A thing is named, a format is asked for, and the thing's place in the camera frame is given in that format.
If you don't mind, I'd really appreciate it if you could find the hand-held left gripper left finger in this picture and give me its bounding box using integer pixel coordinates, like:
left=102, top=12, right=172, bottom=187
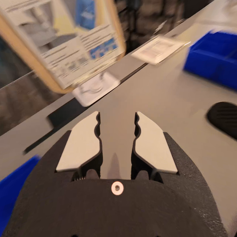
left=56, top=111, right=103, bottom=175

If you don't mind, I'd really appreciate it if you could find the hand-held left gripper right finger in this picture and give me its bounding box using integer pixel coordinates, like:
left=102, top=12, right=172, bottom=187
left=131, top=111, right=178, bottom=176

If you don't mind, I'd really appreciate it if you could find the blue plastic bin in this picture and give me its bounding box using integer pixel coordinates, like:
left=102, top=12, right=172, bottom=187
left=183, top=30, right=237, bottom=91
left=0, top=155, right=41, bottom=237

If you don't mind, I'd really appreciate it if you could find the white foam tray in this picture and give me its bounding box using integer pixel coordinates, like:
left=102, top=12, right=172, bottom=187
left=72, top=72, right=121, bottom=107

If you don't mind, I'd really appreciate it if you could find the black wrist rest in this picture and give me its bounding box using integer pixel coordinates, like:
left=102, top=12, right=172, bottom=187
left=206, top=101, right=237, bottom=140

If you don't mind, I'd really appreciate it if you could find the white printed paper sheet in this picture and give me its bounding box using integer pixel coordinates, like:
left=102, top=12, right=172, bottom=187
left=130, top=36, right=191, bottom=65

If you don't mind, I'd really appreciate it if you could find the wooden instruction board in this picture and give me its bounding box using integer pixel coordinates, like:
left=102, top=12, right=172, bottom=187
left=0, top=0, right=127, bottom=94

